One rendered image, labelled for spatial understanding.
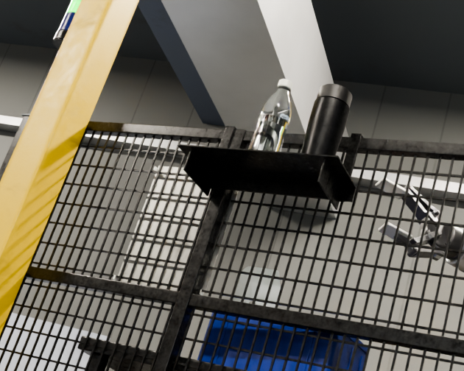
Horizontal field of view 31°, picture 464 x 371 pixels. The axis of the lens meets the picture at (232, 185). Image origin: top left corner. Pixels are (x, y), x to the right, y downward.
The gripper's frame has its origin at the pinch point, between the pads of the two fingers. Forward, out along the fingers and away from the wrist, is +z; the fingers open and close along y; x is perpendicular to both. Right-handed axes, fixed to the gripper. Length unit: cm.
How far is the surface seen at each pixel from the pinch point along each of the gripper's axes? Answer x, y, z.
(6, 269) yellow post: -56, -13, 61
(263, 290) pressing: -38.2, -2.0, 5.3
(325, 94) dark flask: 12.3, 6.3, 25.7
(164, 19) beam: -148, 250, 7
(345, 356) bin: -11.7, -33.8, 2.4
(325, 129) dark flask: 10.1, -1.5, 24.1
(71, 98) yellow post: -36, 25, 64
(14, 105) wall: -320, 325, 41
